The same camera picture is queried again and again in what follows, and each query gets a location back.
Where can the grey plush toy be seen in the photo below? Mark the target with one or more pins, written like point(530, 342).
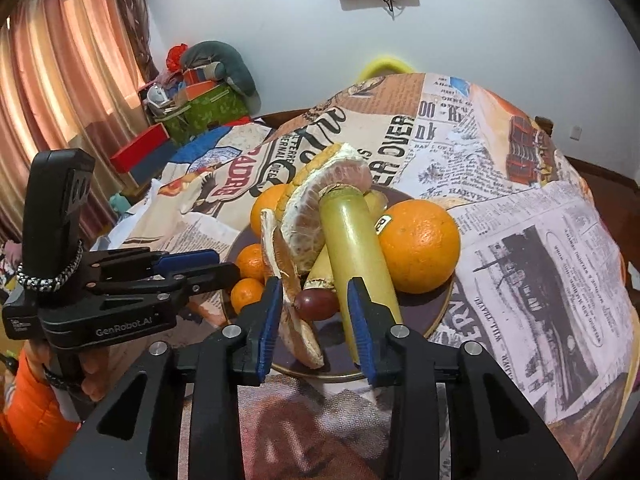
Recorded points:
point(220, 62)

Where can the dark purple round plate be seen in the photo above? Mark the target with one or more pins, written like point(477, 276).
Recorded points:
point(335, 335)

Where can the person left hand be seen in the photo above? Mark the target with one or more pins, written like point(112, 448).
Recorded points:
point(92, 371)

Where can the large orange with sticker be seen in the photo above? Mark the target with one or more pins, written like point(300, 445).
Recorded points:
point(421, 244)

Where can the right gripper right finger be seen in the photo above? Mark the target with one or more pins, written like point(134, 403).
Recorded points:
point(494, 432)

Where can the yellow round chair back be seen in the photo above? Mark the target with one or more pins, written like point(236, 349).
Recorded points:
point(383, 65)

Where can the small tangerine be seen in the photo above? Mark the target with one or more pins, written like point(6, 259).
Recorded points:
point(245, 292)
point(250, 263)

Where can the long yellow sugarcane piece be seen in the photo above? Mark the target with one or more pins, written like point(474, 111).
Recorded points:
point(352, 252)

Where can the red flat box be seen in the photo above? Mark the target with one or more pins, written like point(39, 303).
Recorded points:
point(138, 148)

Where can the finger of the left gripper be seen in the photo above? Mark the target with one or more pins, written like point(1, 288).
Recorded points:
point(200, 279)
point(170, 262)

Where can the dark red grape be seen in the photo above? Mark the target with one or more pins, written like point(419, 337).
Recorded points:
point(316, 304)

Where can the medium orange on plate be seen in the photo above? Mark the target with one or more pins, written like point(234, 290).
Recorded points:
point(273, 199)

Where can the white wall socket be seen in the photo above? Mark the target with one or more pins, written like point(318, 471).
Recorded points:
point(576, 133)

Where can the orange striped curtain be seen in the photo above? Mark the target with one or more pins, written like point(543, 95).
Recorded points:
point(69, 79)

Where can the orange jacket sleeve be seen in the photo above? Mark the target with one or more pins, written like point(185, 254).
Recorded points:
point(34, 433)

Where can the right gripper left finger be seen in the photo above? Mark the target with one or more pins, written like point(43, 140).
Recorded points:
point(134, 433)

